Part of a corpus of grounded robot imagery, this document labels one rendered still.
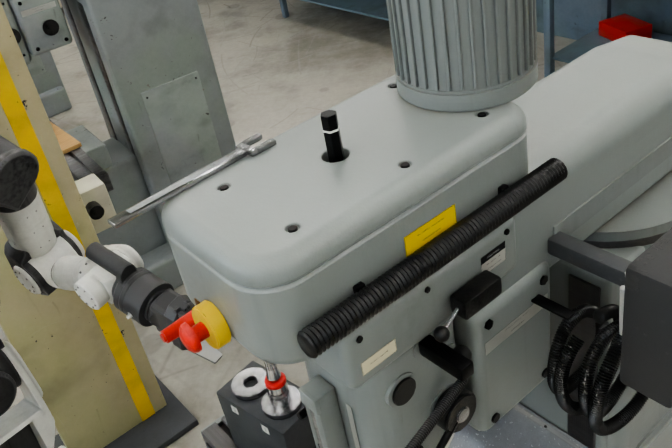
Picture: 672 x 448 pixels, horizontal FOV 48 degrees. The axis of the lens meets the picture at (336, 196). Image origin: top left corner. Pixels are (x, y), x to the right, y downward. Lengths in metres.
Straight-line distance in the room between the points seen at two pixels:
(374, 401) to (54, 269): 0.80
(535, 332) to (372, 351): 0.38
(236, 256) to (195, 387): 2.66
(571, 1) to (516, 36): 5.06
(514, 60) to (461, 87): 0.08
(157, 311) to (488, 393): 0.57
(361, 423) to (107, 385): 2.15
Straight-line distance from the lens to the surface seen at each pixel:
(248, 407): 1.73
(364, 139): 0.99
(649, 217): 1.39
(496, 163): 0.99
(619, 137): 1.28
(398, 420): 1.13
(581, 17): 6.07
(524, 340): 1.25
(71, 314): 2.96
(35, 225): 1.60
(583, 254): 1.17
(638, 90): 1.36
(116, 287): 1.41
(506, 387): 1.28
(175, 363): 3.61
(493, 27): 0.99
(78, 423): 3.23
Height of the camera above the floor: 2.36
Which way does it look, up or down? 32 degrees down
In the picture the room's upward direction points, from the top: 11 degrees counter-clockwise
